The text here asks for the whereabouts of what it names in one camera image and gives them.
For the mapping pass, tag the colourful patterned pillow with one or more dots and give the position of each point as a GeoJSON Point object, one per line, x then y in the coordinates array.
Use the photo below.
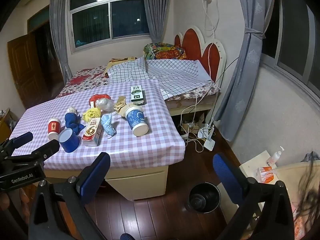
{"type": "Point", "coordinates": [165, 51]}

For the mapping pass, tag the white power strip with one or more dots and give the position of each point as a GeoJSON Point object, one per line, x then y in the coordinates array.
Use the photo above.
{"type": "Point", "coordinates": [184, 136]}

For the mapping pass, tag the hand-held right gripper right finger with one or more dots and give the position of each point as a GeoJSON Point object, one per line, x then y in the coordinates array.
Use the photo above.
{"type": "Point", "coordinates": [227, 180]}

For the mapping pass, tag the cream bed frame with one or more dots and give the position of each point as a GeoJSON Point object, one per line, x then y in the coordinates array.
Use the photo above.
{"type": "Point", "coordinates": [190, 105]}

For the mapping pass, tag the tied grey curtain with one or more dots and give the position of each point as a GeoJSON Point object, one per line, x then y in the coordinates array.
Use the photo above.
{"type": "Point", "coordinates": [247, 67]}

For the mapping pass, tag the dark hair strands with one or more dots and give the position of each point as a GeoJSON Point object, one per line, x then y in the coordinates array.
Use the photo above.
{"type": "Point", "coordinates": [308, 195]}

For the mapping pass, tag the cream table cabinet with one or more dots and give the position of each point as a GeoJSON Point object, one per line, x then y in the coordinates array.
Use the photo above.
{"type": "Point", "coordinates": [140, 182]}

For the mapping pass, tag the pump bottle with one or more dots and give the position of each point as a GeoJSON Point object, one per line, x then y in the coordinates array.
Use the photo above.
{"type": "Point", "coordinates": [273, 158]}

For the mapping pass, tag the yellow ball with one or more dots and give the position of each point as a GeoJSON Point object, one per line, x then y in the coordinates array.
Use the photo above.
{"type": "Point", "coordinates": [90, 114]}

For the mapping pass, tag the cardboard box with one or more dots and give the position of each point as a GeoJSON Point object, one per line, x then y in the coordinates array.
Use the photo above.
{"type": "Point", "coordinates": [192, 123]}

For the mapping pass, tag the sliding window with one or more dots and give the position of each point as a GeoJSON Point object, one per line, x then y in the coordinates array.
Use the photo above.
{"type": "Point", "coordinates": [125, 17]}

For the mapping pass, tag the dark blue cloth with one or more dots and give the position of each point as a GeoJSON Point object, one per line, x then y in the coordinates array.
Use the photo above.
{"type": "Point", "coordinates": [71, 121]}

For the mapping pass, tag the green white box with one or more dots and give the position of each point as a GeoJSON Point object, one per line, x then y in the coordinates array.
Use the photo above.
{"type": "Point", "coordinates": [136, 93]}

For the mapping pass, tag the blue slipper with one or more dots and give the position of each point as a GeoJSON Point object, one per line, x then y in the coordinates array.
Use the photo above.
{"type": "Point", "coordinates": [127, 237]}

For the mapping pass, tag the yellow patterned blanket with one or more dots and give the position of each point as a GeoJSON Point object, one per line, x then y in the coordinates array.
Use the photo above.
{"type": "Point", "coordinates": [117, 61]}

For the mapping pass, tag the wooden side table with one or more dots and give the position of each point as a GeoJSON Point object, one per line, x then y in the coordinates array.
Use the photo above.
{"type": "Point", "coordinates": [6, 125]}

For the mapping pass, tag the orange tissue pack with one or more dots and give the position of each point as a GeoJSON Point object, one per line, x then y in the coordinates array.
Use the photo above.
{"type": "Point", "coordinates": [266, 176]}

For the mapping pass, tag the blue patterned paper cup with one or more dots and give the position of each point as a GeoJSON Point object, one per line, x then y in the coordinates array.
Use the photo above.
{"type": "Point", "coordinates": [136, 118]}

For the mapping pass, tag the brown wooden door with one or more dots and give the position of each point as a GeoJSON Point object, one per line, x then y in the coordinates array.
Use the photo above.
{"type": "Point", "coordinates": [25, 67]}

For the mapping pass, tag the red paper cup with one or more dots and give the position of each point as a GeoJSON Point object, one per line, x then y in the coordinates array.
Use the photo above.
{"type": "Point", "coordinates": [53, 127]}

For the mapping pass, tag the beige cloth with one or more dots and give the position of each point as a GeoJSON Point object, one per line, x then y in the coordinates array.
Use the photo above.
{"type": "Point", "coordinates": [120, 105]}

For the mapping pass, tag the red white snack box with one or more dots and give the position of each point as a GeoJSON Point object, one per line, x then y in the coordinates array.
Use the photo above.
{"type": "Point", "coordinates": [91, 130]}

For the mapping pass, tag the cream curved board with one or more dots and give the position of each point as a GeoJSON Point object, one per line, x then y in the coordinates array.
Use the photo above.
{"type": "Point", "coordinates": [292, 172]}

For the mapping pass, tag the side window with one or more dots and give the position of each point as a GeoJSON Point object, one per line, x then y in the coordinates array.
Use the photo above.
{"type": "Point", "coordinates": [292, 37]}

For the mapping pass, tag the white paper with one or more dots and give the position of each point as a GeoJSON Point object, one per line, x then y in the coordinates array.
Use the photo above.
{"type": "Point", "coordinates": [71, 110]}

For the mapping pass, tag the white router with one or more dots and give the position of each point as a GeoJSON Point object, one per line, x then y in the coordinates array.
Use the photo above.
{"type": "Point", "coordinates": [209, 142]}

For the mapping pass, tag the clear plastic bag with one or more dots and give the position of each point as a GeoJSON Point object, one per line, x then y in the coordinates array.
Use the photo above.
{"type": "Point", "coordinates": [106, 104]}

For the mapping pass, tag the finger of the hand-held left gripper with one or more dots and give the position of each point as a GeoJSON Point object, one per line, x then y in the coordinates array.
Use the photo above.
{"type": "Point", "coordinates": [48, 148]}
{"type": "Point", "coordinates": [23, 138]}

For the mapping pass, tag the red cream headboard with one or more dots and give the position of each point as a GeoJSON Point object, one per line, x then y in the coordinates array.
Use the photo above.
{"type": "Point", "coordinates": [192, 40]}

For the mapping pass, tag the black trash bin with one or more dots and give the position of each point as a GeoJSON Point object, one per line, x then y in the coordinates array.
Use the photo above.
{"type": "Point", "coordinates": [200, 200]}

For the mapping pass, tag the pink floral clothing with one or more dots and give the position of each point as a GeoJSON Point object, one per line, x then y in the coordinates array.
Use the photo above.
{"type": "Point", "coordinates": [300, 225]}

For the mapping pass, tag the grey cloth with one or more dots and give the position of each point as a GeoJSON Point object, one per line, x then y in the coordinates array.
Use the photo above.
{"type": "Point", "coordinates": [311, 157]}

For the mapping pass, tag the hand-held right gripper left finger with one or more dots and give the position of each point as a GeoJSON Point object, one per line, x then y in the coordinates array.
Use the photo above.
{"type": "Point", "coordinates": [96, 177]}

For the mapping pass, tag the blue face mask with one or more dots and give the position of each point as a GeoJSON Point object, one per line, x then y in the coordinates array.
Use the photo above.
{"type": "Point", "coordinates": [107, 125]}

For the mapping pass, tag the red plastic bag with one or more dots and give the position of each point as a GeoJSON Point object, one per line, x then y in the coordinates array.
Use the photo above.
{"type": "Point", "coordinates": [100, 97]}

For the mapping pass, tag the plain blue paper cup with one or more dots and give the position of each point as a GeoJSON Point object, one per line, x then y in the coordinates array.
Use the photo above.
{"type": "Point", "coordinates": [72, 142]}

